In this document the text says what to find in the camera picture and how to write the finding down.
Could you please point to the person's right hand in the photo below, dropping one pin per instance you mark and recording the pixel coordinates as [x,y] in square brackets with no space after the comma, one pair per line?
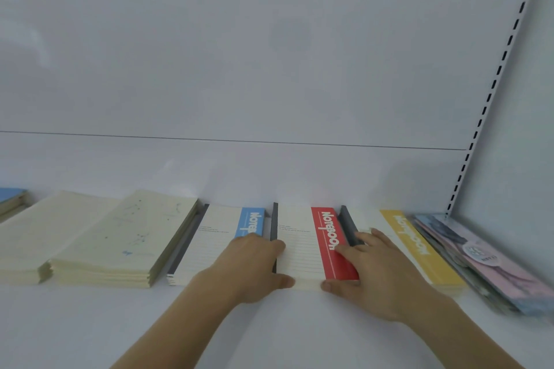
[389,286]

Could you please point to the person's left hand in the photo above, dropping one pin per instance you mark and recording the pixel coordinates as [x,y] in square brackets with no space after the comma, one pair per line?
[246,273]

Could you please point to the yellow-striped white notebook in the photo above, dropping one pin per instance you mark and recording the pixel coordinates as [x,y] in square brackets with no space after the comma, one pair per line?
[415,247]

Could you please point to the blue-striped white notebook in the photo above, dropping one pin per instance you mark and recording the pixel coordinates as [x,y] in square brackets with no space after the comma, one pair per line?
[212,234]

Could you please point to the red-striped white notebook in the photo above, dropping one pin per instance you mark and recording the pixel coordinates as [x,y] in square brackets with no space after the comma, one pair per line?
[298,234]

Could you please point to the stack of cream notebooks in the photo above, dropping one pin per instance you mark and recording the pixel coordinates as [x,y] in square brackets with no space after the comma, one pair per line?
[138,230]

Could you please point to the plain cream notebook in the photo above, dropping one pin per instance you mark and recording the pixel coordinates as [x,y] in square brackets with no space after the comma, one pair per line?
[43,230]

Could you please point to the person's right forearm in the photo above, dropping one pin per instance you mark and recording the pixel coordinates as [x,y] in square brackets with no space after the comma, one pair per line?
[467,338]

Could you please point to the person's left forearm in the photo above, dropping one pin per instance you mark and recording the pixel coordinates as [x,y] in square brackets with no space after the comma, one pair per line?
[173,330]

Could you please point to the pink packets bundle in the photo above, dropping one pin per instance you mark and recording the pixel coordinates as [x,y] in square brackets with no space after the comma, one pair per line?
[497,269]

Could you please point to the white metal shelf board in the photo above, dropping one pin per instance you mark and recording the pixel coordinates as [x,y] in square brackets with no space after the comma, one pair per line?
[86,330]

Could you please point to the white slotted shelf upright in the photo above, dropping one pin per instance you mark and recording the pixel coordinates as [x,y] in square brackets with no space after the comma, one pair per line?
[491,98]

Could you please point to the white shelf back panel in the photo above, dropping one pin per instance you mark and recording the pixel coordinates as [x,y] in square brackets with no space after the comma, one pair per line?
[259,57]

